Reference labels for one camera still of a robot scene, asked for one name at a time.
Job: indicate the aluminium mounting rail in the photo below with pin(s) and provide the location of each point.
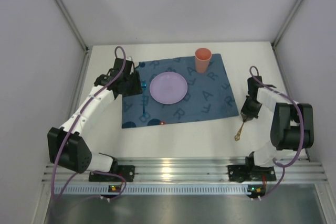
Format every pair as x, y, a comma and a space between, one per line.
213, 170

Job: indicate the gold ornate spoon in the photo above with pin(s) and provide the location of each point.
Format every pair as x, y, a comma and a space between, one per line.
239, 132

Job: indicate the blue metallic fork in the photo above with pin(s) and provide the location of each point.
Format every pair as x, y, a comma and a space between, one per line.
143, 85

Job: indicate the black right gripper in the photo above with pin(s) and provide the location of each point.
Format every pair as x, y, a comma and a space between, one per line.
248, 114

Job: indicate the orange plastic cup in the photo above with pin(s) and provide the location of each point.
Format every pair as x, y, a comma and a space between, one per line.
202, 59

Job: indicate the blue letter-print placemat cloth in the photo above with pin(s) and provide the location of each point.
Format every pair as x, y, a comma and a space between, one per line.
209, 95

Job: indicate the left aluminium frame post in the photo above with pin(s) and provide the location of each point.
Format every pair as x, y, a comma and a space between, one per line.
70, 22

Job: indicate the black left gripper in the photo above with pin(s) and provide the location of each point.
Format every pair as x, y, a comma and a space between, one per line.
135, 84

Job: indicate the right aluminium frame post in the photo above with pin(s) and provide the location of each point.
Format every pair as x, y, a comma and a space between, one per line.
286, 23

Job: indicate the perforated grey cable duct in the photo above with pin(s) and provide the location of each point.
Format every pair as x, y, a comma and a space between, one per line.
159, 189

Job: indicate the purple plastic plate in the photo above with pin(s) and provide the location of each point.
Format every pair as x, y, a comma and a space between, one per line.
168, 88

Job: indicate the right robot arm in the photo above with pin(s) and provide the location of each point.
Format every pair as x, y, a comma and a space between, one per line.
291, 128

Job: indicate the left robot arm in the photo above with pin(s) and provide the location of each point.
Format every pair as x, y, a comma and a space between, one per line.
67, 144

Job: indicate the aluminium frame post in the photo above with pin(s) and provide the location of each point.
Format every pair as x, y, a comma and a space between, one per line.
286, 23
70, 22

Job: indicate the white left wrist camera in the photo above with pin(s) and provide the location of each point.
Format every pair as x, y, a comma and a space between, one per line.
130, 58

